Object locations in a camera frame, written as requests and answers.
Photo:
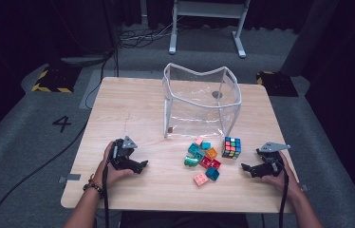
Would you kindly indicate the white metal stand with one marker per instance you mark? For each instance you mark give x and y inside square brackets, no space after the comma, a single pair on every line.
[209,9]

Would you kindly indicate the person's left hand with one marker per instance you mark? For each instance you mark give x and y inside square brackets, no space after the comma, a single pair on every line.
[109,177]

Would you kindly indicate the orange toy block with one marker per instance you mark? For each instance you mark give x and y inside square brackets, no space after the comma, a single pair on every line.
[211,153]

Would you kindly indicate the grey tape piece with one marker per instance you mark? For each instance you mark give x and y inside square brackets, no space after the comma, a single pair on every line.
[72,177]
[305,187]

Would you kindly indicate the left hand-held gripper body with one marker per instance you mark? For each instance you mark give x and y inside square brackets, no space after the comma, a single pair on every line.
[120,158]

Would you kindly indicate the dark grey curtain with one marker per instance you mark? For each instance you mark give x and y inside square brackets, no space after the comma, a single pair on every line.
[311,38]

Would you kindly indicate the small pink toy block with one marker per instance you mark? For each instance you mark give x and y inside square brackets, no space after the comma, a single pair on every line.
[198,141]

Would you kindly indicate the dark blue toy block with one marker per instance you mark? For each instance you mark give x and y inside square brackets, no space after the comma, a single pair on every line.
[212,174]

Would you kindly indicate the multicoloured puzzle cube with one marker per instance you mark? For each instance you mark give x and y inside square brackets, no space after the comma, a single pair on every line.
[231,148]

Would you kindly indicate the person's right hand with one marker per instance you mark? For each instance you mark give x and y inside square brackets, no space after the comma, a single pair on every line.
[288,183]

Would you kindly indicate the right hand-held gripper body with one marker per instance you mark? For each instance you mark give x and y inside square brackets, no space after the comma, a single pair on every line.
[272,164]

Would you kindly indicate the teal toy block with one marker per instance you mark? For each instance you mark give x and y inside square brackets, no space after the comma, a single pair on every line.
[193,148]
[200,155]

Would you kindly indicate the clear plastic bag white trim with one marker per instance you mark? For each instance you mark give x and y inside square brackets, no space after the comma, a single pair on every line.
[197,117]

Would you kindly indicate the person's dark clothing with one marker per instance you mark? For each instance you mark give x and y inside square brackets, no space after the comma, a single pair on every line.
[182,221]

